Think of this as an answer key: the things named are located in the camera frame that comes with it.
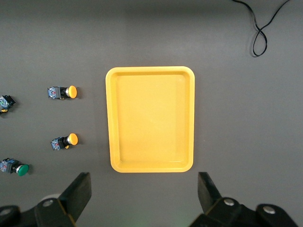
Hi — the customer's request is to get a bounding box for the yellow plastic tray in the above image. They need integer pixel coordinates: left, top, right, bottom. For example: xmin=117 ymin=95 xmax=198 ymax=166
xmin=105 ymin=66 xmax=196 ymax=174

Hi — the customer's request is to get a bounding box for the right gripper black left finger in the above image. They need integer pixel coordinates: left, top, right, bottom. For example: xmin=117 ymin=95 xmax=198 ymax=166
xmin=35 ymin=172 xmax=92 ymax=227

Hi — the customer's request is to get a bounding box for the yellow push button switch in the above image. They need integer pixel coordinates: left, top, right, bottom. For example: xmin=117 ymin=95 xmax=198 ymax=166
xmin=50 ymin=133 xmax=79 ymax=151
xmin=47 ymin=85 xmax=78 ymax=100

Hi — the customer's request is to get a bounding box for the green push button switch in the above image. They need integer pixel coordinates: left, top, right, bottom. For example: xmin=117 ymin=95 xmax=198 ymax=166
xmin=0 ymin=157 xmax=30 ymax=177
xmin=0 ymin=95 xmax=17 ymax=113

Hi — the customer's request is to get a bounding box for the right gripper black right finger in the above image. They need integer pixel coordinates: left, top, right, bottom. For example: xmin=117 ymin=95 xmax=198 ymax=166
xmin=191 ymin=171 xmax=256 ymax=227

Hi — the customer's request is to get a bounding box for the thin black loose cable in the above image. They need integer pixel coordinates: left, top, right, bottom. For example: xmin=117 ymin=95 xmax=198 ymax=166
xmin=231 ymin=0 xmax=292 ymax=57

